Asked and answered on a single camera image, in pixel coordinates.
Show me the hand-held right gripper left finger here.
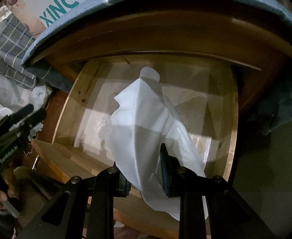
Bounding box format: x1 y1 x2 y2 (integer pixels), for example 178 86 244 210
18 161 133 239

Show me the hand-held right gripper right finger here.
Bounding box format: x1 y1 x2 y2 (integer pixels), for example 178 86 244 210
160 143 276 239

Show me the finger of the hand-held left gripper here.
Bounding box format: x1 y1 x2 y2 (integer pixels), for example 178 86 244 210
9 108 47 135
0 104 34 130

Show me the white underwear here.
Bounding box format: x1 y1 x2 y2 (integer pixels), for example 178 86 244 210
109 66 209 221

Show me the wooden drawer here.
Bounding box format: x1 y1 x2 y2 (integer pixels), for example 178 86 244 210
31 55 239 239

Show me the crumpled white cloth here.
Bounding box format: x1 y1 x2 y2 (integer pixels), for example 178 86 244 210
0 70 53 135

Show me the grey plaid cloth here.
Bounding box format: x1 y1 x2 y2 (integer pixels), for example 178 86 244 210
0 12 74 94

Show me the grey flat board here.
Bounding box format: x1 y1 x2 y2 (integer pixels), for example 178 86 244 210
233 122 292 239

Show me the dark plaid cloth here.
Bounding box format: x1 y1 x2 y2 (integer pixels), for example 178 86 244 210
246 80 292 136

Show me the brown wooden cabinet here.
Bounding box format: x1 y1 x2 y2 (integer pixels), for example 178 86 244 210
29 12 292 140

